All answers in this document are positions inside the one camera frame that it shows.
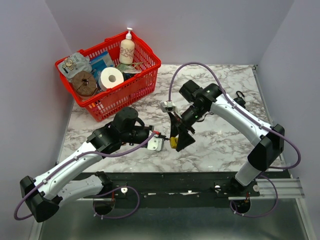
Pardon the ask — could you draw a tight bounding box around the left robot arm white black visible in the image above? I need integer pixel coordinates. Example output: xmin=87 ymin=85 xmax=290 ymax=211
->
xmin=18 ymin=107 xmax=168 ymax=223

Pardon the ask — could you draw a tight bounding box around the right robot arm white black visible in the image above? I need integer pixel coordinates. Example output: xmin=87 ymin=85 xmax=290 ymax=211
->
xmin=168 ymin=80 xmax=285 ymax=196

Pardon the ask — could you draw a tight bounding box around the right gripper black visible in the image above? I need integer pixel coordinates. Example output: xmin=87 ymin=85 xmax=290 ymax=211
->
xmin=167 ymin=104 xmax=207 ymax=152

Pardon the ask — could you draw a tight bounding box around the red plastic basket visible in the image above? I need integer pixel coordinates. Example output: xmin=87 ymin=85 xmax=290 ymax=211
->
xmin=55 ymin=30 xmax=162 ymax=122

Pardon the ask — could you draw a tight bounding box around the cream lotion pump bottle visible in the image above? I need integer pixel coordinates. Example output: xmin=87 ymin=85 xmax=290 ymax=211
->
xmin=119 ymin=27 xmax=135 ymax=65

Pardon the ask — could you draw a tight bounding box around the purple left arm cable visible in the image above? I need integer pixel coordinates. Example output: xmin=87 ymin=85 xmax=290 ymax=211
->
xmin=13 ymin=131 xmax=157 ymax=221

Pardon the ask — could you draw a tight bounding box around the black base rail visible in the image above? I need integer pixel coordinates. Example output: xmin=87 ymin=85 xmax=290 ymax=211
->
xmin=72 ymin=171 xmax=261 ymax=208

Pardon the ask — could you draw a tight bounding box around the yellow padlock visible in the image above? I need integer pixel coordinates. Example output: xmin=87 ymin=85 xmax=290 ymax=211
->
xmin=169 ymin=137 xmax=178 ymax=149

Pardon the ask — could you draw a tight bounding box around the black padlock with keys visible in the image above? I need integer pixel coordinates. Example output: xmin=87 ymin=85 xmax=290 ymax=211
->
xmin=234 ymin=90 xmax=246 ymax=109

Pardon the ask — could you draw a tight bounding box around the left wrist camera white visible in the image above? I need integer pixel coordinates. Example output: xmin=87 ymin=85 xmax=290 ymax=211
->
xmin=146 ymin=132 xmax=165 ymax=152

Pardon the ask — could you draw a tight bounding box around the blue plastic package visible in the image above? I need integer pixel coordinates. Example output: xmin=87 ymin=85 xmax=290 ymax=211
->
xmin=89 ymin=51 xmax=115 ymax=73

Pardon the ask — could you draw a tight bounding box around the brown tape roll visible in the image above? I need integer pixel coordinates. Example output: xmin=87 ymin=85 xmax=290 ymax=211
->
xmin=71 ymin=70 xmax=98 ymax=98

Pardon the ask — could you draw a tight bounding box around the grey cartoon pouch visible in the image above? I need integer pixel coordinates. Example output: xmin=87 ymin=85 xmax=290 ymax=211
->
xmin=57 ymin=52 xmax=92 ymax=79

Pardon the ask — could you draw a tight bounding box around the green patterned packet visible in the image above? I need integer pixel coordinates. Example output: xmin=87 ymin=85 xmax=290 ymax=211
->
xmin=116 ymin=62 xmax=142 ymax=74

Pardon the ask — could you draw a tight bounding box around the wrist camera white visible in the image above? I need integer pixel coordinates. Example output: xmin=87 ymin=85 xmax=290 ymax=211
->
xmin=160 ymin=100 xmax=177 ymax=113
xmin=146 ymin=132 xmax=165 ymax=152

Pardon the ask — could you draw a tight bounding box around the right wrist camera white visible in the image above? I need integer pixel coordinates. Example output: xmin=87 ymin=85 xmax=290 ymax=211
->
xmin=160 ymin=100 xmax=177 ymax=113

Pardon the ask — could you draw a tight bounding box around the white toilet paper roll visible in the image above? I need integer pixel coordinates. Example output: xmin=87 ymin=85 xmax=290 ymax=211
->
xmin=98 ymin=67 xmax=124 ymax=91

